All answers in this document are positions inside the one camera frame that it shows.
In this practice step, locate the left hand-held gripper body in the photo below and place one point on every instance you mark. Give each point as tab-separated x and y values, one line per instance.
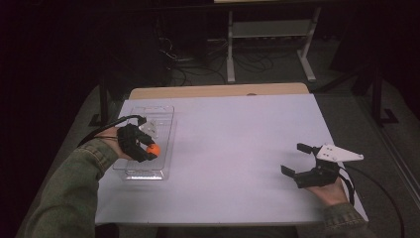
128	140

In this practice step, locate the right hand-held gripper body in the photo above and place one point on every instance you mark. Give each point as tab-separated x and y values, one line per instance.
322	173

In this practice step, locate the orange ball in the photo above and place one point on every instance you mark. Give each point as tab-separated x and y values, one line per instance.
153	149

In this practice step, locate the clear plastic tray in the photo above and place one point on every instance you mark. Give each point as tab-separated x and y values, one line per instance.
163	132

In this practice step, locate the person's left hand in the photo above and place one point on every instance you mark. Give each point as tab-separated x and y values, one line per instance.
110	140

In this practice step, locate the person's right hand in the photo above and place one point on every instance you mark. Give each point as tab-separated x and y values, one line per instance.
328	193

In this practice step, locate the black metal stand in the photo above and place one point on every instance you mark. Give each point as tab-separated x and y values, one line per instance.
376	99
104	102

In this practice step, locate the grey metal-frame desk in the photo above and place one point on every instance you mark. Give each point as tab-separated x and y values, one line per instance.
270	29

